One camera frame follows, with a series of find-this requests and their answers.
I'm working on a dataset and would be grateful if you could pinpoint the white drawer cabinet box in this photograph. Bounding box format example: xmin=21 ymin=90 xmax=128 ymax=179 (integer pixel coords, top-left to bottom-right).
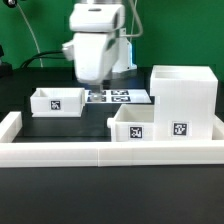
xmin=150 ymin=65 xmax=218 ymax=141

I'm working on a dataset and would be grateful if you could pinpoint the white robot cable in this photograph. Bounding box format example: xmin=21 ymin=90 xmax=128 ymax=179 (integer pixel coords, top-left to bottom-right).
xmin=128 ymin=0 xmax=144 ymax=39

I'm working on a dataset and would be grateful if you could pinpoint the black cable bundle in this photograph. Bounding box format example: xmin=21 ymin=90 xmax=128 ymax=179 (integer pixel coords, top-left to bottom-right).
xmin=19 ymin=49 xmax=68 ymax=69

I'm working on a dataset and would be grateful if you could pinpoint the white drawer with tag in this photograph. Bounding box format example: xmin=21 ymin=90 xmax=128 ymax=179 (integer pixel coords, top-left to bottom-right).
xmin=107 ymin=104 xmax=154 ymax=142
xmin=30 ymin=88 xmax=85 ymax=117

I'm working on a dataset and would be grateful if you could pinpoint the white thin cable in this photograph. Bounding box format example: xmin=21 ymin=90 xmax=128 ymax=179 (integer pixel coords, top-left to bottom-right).
xmin=15 ymin=3 xmax=45 ymax=69

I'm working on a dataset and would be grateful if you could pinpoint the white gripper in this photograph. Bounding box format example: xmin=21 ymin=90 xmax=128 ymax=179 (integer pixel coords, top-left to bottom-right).
xmin=62 ymin=3 xmax=125 ymax=102

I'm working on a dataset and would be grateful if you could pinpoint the black device at left edge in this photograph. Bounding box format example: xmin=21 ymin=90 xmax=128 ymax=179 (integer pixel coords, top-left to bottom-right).
xmin=0 ymin=45 xmax=13 ymax=78

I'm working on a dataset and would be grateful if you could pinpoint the white U-shaped frame barrier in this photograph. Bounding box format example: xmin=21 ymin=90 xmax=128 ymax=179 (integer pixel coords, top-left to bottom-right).
xmin=0 ymin=112 xmax=224 ymax=168

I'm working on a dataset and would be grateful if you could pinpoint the white rear drawer with tag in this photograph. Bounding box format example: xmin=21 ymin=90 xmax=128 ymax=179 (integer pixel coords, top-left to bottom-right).
xmin=30 ymin=88 xmax=85 ymax=117

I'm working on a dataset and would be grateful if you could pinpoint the white front drawer with tag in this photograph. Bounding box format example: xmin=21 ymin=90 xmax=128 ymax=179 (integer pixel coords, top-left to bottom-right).
xmin=107 ymin=104 xmax=154 ymax=142

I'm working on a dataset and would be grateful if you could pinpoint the white sheet of tags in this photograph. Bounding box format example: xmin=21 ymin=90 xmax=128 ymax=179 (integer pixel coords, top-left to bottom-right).
xmin=83 ymin=88 xmax=153 ymax=104

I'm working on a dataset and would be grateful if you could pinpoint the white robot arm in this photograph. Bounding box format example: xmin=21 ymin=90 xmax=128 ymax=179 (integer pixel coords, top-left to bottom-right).
xmin=62 ymin=0 xmax=125 ymax=102

